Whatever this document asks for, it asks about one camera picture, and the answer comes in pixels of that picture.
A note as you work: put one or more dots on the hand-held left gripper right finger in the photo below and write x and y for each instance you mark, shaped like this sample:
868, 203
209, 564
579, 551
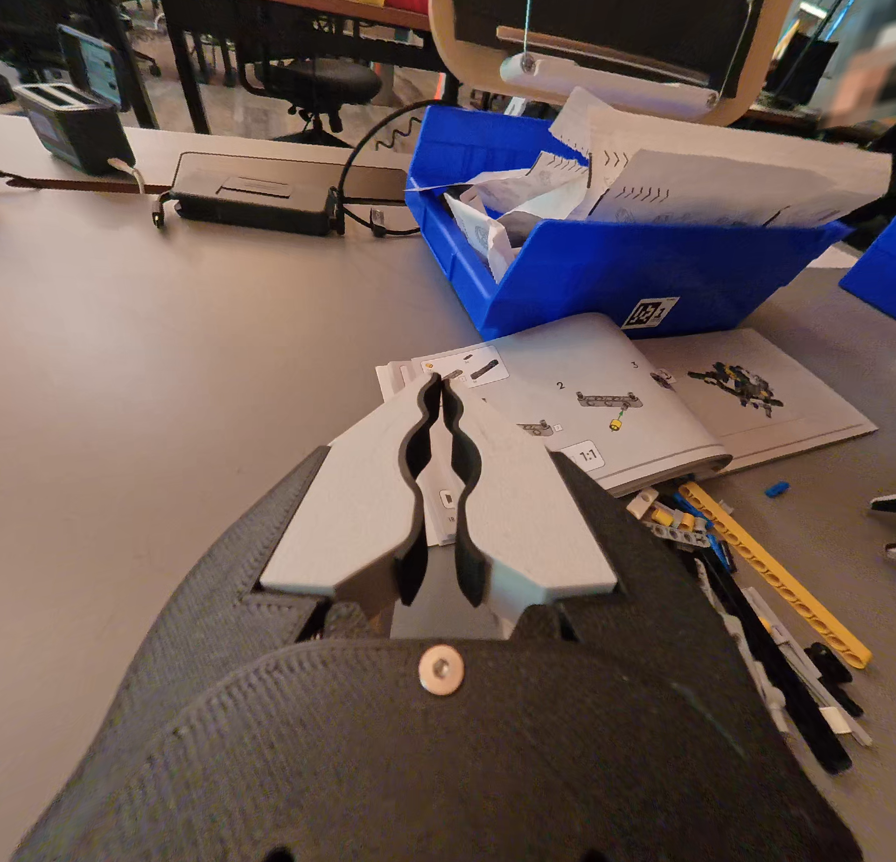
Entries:
539, 526

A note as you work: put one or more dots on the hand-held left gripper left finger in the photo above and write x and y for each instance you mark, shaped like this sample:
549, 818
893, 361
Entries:
343, 519

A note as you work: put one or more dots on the lego instruction booklet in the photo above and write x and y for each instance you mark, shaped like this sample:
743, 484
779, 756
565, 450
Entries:
630, 414

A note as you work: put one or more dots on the small blue lego pin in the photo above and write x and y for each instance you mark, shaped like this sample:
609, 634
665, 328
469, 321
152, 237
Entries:
777, 489

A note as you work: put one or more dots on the long yellow lego beam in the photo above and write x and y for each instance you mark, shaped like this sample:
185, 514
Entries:
777, 575

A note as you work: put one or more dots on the pile of loose lego pieces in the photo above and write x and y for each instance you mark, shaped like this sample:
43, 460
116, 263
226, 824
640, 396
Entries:
784, 638

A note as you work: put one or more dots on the plain blue plastic bin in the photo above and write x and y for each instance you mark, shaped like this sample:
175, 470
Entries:
875, 274

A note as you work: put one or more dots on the blue plastic bin with tag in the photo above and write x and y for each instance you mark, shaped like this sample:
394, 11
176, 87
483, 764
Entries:
616, 274

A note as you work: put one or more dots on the black power adapter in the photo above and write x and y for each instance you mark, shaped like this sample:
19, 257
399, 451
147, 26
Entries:
259, 193

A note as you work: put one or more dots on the crumpled white paper bags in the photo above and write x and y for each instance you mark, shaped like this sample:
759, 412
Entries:
700, 183

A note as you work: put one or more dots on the black office chair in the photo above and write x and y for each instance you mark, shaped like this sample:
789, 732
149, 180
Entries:
322, 85

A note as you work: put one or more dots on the black toaster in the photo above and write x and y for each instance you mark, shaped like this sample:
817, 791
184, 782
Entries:
70, 130

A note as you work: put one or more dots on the dark box with cyan label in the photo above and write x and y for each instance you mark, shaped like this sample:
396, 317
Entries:
91, 64

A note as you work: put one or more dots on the curved wooden frame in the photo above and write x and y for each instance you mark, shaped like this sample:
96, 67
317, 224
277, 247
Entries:
448, 50

